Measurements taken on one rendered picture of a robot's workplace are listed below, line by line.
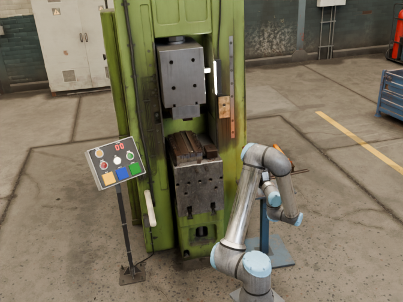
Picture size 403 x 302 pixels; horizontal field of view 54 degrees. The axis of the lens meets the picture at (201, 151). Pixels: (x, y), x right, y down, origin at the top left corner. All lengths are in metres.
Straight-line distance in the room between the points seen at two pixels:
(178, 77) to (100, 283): 1.76
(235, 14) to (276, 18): 6.39
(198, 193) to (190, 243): 0.50
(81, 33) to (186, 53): 5.40
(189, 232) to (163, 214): 0.27
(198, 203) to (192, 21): 1.36
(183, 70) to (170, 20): 0.35
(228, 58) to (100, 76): 5.42
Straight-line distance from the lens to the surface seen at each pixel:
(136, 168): 2.81
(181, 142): 3.17
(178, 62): 2.75
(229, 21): 2.93
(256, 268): 2.13
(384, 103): 6.46
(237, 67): 3.02
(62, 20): 8.02
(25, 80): 9.02
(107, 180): 2.73
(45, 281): 3.64
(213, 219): 3.28
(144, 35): 2.83
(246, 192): 2.17
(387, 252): 3.77
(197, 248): 3.42
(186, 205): 3.14
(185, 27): 2.86
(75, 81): 8.21
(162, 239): 3.55
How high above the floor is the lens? 2.31
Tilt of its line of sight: 26 degrees down
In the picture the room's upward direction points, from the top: 3 degrees counter-clockwise
